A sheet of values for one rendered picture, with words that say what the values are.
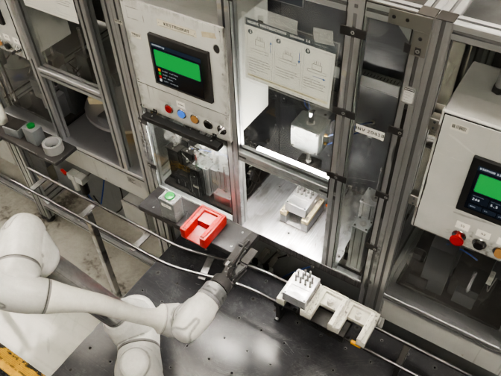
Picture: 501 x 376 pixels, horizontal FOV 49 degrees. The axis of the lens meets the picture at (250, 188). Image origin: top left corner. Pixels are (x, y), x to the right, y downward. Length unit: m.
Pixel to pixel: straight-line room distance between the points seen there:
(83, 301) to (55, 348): 1.56
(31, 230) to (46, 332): 1.61
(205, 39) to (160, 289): 1.15
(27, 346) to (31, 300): 1.66
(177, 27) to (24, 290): 0.92
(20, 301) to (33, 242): 0.18
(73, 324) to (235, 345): 1.26
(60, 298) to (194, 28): 0.90
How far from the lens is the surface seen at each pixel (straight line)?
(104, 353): 2.36
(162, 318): 1.92
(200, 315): 1.80
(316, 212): 2.31
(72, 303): 1.70
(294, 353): 2.27
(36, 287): 1.67
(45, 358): 3.24
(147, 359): 2.00
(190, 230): 2.31
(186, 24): 1.82
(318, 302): 2.15
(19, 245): 1.72
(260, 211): 2.38
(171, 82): 1.98
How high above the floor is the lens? 2.70
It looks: 46 degrees down
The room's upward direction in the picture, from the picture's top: 2 degrees counter-clockwise
